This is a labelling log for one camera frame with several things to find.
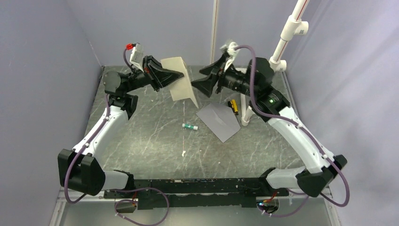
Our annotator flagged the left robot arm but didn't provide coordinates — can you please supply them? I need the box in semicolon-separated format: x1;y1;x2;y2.
57;56;184;200

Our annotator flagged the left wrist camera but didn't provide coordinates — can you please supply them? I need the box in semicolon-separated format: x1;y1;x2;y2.
123;43;144;72

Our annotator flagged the white PVC pipe frame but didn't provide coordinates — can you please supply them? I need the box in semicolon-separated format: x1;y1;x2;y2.
208;0;310;127

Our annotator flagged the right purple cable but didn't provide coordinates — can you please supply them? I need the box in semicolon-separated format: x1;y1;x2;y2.
233;45;351;218

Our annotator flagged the grey envelope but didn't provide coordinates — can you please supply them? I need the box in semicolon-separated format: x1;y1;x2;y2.
196;103;241;143

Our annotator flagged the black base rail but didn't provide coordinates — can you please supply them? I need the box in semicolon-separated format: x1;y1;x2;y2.
104;178;288;210

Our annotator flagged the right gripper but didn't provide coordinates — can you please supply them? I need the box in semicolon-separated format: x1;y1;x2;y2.
190;55;258;97

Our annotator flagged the tan lined letter paper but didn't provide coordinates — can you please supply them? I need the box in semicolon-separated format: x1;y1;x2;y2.
161;56;199;108

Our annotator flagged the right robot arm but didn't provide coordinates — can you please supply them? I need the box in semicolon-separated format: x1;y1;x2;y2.
192;54;347;197

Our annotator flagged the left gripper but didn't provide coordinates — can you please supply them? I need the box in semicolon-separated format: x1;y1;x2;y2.
125;56;184;93

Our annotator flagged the yellow black screwdriver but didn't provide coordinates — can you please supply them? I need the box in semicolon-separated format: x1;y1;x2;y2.
228;99;239;122

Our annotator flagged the green glue stick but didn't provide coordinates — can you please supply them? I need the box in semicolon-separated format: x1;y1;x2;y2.
182;123;199;130

